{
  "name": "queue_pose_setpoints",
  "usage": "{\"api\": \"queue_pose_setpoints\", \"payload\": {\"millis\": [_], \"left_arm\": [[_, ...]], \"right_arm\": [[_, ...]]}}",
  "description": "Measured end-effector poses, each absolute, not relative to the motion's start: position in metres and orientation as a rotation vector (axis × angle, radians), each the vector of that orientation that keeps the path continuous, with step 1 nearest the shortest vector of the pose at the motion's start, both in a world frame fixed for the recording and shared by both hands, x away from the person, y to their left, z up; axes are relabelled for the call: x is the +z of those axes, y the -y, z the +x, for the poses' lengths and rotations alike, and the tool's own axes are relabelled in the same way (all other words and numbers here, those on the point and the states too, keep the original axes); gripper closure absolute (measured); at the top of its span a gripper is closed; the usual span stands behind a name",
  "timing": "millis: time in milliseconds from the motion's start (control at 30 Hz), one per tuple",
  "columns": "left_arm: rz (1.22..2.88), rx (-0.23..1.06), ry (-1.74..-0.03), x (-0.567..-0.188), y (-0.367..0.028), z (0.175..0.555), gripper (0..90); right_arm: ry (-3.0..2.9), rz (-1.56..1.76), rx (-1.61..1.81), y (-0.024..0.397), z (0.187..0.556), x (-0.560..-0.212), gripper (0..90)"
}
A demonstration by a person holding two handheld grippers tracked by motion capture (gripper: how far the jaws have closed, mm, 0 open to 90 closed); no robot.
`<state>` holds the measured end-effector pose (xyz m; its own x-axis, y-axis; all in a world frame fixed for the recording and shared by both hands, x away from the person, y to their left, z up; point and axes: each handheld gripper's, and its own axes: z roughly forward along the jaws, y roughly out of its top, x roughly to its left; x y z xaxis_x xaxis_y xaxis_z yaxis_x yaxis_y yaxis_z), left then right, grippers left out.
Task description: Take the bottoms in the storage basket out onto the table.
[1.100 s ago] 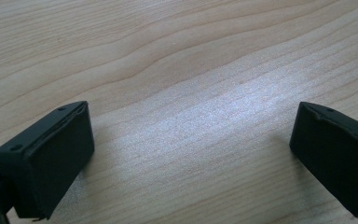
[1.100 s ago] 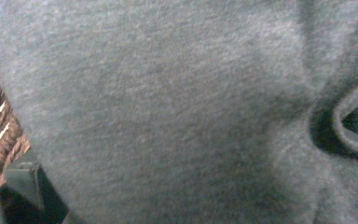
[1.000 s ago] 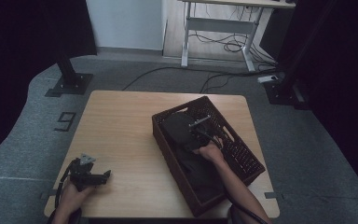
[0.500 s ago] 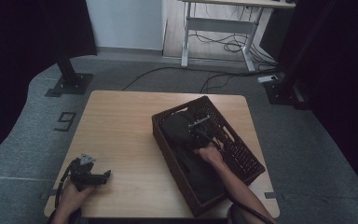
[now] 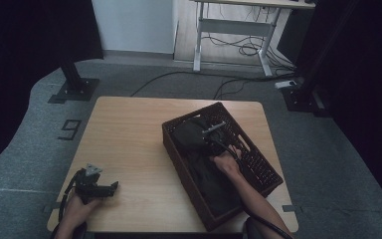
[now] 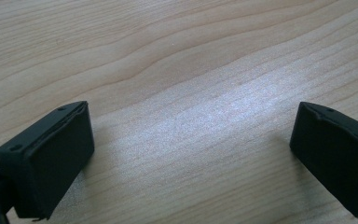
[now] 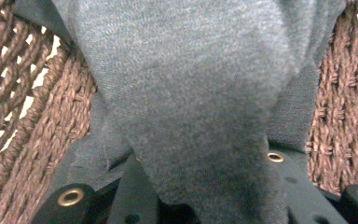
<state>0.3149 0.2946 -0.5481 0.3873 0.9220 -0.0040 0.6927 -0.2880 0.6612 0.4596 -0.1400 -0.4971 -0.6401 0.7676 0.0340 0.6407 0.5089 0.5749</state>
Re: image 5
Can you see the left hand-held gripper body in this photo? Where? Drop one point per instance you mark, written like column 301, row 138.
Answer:
column 88, row 186

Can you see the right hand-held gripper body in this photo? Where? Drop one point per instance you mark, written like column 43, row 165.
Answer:
column 217, row 142

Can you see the dark pleated skirt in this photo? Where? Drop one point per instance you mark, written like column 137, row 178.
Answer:
column 212, row 189

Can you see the brown woven basket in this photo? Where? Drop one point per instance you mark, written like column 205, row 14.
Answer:
column 262, row 172

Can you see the person's right hand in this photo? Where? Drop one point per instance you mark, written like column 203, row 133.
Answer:
column 227, row 164

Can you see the person's left hand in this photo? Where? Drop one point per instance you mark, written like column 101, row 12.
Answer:
column 74, row 210

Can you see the grey tape piece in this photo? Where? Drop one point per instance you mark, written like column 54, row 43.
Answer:
column 288, row 208
column 48, row 208

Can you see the black tape floor marking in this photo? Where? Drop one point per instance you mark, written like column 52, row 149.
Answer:
column 77, row 131

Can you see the white power strip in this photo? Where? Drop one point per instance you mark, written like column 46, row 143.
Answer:
column 285, row 84

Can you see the dark box under desk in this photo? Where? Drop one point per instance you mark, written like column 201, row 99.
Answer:
column 293, row 36

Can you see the black curtain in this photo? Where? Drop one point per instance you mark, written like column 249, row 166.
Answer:
column 371, row 99
column 13, row 66

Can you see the black stand with base plate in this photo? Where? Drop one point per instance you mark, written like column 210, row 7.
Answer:
column 298, row 99
column 76, row 88

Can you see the white metal desk frame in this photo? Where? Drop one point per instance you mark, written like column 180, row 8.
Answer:
column 235, row 27

